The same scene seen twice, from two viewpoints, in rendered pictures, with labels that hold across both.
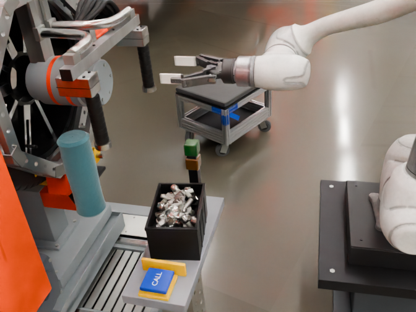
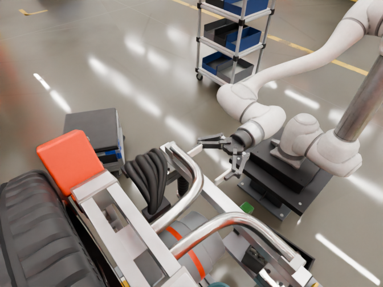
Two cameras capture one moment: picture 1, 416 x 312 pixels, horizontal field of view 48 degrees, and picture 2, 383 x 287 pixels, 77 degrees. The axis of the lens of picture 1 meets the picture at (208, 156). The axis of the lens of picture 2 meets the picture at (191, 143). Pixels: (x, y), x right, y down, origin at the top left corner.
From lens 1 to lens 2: 1.25 m
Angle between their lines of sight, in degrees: 46
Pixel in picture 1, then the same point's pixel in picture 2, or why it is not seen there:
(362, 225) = (290, 171)
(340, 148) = (171, 127)
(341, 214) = (262, 171)
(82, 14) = (156, 189)
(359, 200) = (271, 159)
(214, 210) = not seen: hidden behind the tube
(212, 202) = not seen: hidden behind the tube
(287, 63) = (279, 116)
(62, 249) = not seen: outside the picture
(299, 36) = (255, 91)
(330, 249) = (285, 193)
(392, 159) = (304, 134)
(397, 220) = (351, 166)
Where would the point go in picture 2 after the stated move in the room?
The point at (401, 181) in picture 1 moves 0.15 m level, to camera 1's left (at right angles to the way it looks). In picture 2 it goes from (345, 147) to (339, 169)
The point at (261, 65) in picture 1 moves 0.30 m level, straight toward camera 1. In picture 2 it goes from (268, 127) to (357, 171)
